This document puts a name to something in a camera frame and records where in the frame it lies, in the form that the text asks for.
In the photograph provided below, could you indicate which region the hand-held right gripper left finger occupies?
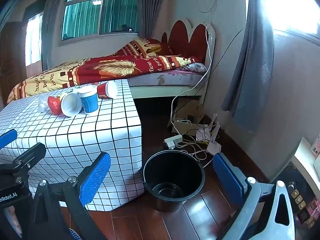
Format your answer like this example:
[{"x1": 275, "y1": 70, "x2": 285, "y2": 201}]
[{"x1": 32, "y1": 152, "x2": 112, "y2": 240}]

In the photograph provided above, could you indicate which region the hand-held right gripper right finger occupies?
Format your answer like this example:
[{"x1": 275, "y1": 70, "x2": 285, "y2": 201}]
[{"x1": 212, "y1": 152, "x2": 300, "y2": 240}]

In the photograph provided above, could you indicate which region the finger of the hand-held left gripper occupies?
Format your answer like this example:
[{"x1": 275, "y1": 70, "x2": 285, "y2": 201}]
[
  {"x1": 12, "y1": 142, "x2": 47, "y2": 173},
  {"x1": 0, "y1": 129, "x2": 18, "y2": 150}
]

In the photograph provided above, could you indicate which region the black plastic bucket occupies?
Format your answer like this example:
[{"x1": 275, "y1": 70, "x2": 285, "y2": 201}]
[{"x1": 141, "y1": 149, "x2": 206, "y2": 212}]

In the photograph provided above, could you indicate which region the blue paper cup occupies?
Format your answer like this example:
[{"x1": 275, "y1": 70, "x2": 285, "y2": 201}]
[{"x1": 77, "y1": 85, "x2": 99, "y2": 115}]

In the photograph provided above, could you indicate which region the red paper cup white inside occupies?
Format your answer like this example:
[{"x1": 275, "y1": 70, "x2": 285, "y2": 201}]
[{"x1": 97, "y1": 80, "x2": 118, "y2": 99}]

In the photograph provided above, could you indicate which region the person's left hand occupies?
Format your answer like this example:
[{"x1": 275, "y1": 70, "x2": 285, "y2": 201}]
[{"x1": 3, "y1": 206, "x2": 24, "y2": 234}]

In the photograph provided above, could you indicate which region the white router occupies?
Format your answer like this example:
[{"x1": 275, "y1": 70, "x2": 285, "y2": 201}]
[{"x1": 206, "y1": 114, "x2": 222, "y2": 155}]

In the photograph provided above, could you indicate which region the table with white grid cloth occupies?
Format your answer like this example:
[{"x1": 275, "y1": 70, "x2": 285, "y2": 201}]
[{"x1": 0, "y1": 79, "x2": 144, "y2": 212}]

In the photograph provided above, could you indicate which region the clear plastic bag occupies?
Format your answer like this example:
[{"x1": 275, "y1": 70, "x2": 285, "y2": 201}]
[{"x1": 38, "y1": 95, "x2": 50, "y2": 112}]

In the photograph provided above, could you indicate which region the white power strip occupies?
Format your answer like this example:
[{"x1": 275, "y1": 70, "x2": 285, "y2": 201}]
[{"x1": 164, "y1": 134, "x2": 183, "y2": 150}]

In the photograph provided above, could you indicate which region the dark wooden door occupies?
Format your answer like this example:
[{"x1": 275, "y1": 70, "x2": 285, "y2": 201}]
[{"x1": 0, "y1": 21, "x2": 28, "y2": 105}]

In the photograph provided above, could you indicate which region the dark cabinet with gold studs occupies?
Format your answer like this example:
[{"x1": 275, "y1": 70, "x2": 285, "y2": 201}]
[{"x1": 275, "y1": 165, "x2": 320, "y2": 230}]

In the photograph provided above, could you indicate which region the brown cardboard box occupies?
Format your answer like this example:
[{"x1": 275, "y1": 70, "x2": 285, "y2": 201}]
[{"x1": 172, "y1": 99, "x2": 205, "y2": 135}]

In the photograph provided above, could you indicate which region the white shelf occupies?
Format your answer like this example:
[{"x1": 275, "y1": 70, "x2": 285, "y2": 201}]
[{"x1": 292, "y1": 136, "x2": 320, "y2": 185}]

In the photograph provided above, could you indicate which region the pink box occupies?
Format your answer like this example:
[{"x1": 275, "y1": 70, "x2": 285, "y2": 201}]
[{"x1": 310, "y1": 135, "x2": 320, "y2": 155}]

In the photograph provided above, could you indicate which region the grey blue curtain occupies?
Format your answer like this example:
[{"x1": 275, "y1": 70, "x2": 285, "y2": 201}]
[{"x1": 221, "y1": 0, "x2": 277, "y2": 134}]

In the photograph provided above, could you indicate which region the grey stained mattress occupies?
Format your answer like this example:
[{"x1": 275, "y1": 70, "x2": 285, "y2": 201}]
[{"x1": 127, "y1": 70, "x2": 208, "y2": 87}]

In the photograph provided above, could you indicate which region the grey floral pillow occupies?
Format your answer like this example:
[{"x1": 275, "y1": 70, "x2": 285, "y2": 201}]
[{"x1": 180, "y1": 62, "x2": 208, "y2": 73}]

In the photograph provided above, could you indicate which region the white bed with red headboard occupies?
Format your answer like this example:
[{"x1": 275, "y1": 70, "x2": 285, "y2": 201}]
[{"x1": 7, "y1": 17, "x2": 217, "y2": 103}]

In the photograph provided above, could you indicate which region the window with green curtain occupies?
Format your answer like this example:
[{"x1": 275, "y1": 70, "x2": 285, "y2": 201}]
[{"x1": 60, "y1": 0, "x2": 140, "y2": 42}]

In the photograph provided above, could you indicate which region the white power cable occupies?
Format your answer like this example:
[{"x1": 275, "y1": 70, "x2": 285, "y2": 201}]
[{"x1": 170, "y1": 22, "x2": 213, "y2": 140}]

